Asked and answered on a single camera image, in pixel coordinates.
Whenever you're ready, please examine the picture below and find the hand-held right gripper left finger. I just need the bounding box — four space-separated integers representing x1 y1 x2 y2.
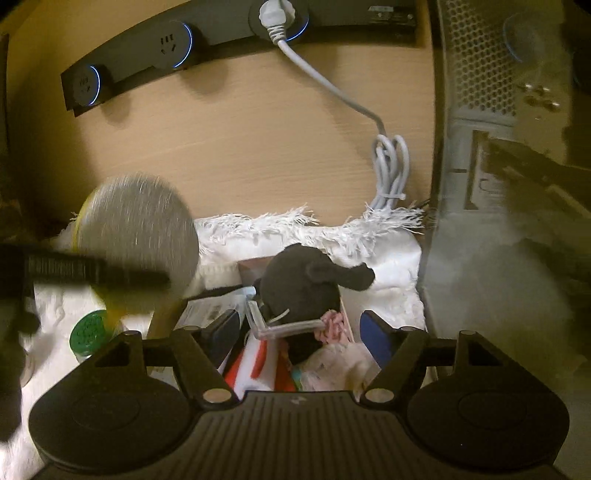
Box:
95 309 242 408

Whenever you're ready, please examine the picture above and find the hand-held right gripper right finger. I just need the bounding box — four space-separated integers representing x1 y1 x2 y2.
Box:
360 310 509 408

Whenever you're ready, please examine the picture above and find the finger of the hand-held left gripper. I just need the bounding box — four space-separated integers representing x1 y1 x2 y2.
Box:
24 253 171 291

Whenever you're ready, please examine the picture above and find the pink dotted white cloth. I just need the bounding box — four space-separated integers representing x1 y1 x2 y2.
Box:
295 310 380 394

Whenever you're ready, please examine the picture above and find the cream plush toy red scarf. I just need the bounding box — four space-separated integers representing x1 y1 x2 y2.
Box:
225 339 297 401

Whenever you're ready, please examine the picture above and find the grey round plush pad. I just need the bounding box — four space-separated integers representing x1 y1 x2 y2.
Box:
74 172 200 325

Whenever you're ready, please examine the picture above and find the pink cardboard box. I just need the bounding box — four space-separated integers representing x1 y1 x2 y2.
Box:
150 257 370 403

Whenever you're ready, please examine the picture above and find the black plush mouse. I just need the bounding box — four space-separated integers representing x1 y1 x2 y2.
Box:
255 243 376 366

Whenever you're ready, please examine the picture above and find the white printed card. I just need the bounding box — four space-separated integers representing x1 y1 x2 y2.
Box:
179 299 246 334

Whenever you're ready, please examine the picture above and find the white paper tag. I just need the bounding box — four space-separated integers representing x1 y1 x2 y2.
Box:
245 295 325 341

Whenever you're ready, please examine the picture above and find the green lid glass jar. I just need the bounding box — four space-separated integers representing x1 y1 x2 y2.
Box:
69 310 128 366

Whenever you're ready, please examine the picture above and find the white fluffy rug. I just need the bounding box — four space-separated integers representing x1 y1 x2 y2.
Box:
0 205 428 462

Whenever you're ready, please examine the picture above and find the black power strip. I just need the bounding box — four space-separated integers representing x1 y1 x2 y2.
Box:
60 0 422 112

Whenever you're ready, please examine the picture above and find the white power cable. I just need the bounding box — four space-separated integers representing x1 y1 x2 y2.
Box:
257 0 411 212

